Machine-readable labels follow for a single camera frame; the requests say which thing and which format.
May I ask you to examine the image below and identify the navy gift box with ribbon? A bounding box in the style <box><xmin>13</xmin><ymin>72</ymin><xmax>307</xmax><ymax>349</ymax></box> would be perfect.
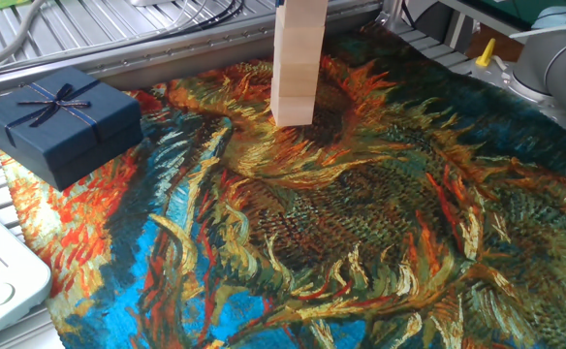
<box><xmin>0</xmin><ymin>66</ymin><xmax>144</xmax><ymax>192</ymax></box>

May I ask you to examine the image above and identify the sunflower painting cloth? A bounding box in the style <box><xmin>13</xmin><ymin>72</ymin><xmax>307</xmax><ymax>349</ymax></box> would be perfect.
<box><xmin>0</xmin><ymin>21</ymin><xmax>566</xmax><ymax>349</ymax></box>

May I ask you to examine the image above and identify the white plastic device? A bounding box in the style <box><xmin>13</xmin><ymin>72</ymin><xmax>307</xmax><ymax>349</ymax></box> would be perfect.
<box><xmin>0</xmin><ymin>197</ymin><xmax>54</xmax><ymax>348</ymax></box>

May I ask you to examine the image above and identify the black cable bundle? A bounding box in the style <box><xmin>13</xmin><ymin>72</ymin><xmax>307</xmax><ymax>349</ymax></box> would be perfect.
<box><xmin>132</xmin><ymin>0</ymin><xmax>245</xmax><ymax>45</ymax></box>

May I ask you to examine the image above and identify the yellow plastic handle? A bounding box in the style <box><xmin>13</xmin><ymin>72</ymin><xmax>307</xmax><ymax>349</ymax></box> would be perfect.
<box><xmin>475</xmin><ymin>37</ymin><xmax>497</xmax><ymax>68</ymax></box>

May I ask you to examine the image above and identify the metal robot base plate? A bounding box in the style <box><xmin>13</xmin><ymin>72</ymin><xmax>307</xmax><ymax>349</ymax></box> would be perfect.
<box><xmin>471</xmin><ymin>56</ymin><xmax>566</xmax><ymax>142</ymax></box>

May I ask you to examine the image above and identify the grey corrugated hose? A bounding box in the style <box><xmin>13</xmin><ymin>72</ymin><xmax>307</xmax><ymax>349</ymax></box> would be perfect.
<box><xmin>0</xmin><ymin>0</ymin><xmax>49</xmax><ymax>78</ymax></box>

